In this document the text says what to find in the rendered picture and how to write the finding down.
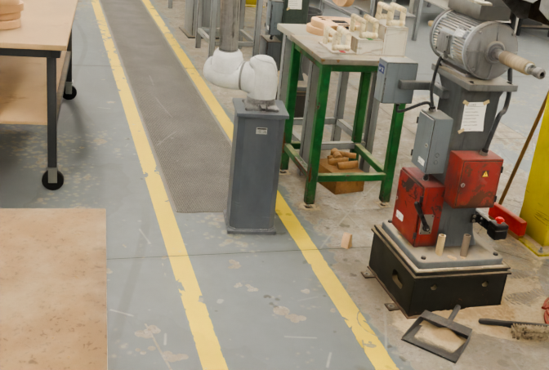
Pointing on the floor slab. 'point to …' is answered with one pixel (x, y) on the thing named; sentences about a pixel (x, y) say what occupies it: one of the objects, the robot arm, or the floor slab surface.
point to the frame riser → (430, 283)
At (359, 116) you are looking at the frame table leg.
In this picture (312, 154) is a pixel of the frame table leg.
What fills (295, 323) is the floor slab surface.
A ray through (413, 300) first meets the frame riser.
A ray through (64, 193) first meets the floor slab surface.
